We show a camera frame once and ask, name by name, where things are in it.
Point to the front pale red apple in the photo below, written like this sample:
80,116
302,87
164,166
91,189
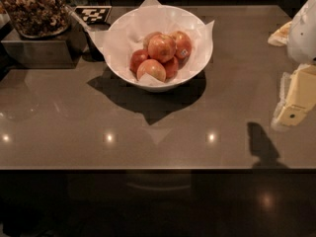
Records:
153,68

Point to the back hidden red apple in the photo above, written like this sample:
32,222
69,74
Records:
148,38

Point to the lower right red apple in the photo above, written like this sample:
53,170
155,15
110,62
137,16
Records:
171,67

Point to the white ceramic bowl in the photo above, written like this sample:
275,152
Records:
194,70

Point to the top centre red apple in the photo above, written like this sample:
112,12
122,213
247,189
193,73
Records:
162,48

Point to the black white fiducial marker card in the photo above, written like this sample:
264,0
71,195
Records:
93,14

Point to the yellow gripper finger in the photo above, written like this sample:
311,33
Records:
280,36
297,97

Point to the dark metal stand box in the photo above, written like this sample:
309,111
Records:
60,52

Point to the metal serving scoop handle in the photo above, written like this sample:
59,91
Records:
72,14

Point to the left dark red apple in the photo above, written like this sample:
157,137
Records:
137,58

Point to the white paper bowl liner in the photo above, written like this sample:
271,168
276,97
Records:
131,30

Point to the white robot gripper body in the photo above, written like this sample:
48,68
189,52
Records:
303,39

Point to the glass container of nuts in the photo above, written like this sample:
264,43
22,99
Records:
37,19

